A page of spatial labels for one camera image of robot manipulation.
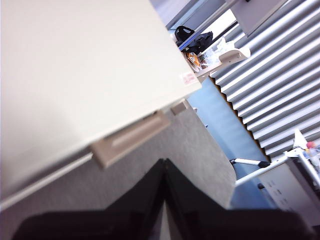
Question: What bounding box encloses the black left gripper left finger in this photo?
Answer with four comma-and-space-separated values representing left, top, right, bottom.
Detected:
11, 158, 166, 240

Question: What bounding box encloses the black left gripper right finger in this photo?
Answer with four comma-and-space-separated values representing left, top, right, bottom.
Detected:
164, 158, 319, 240

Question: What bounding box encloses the oven door with beige handle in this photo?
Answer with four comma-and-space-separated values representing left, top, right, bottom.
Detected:
0, 109, 172, 212

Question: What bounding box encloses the white Toshiba toaster oven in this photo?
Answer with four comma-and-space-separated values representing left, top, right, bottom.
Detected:
0, 0, 203, 212

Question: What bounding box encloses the grey corrugated panel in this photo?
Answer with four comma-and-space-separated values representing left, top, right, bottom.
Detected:
209, 0, 320, 162

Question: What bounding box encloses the orange snack packet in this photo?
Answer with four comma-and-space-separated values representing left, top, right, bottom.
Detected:
186, 51, 201, 68

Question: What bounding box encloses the black bag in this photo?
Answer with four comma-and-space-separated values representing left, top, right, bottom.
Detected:
174, 25, 214, 55

